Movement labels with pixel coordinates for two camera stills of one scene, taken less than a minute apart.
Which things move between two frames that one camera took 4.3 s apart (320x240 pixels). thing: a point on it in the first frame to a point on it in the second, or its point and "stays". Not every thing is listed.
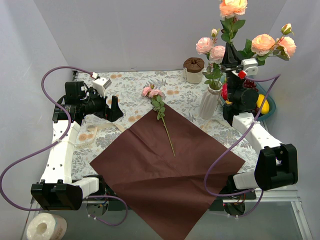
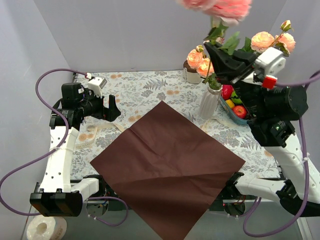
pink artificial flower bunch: [156, 96] to [223, 13]
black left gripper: [108, 109] stays
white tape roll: [46, 226] stays
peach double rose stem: [229, 9] to [196, 60]
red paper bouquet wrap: [168, 171] stays
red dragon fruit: [224, 91] stays
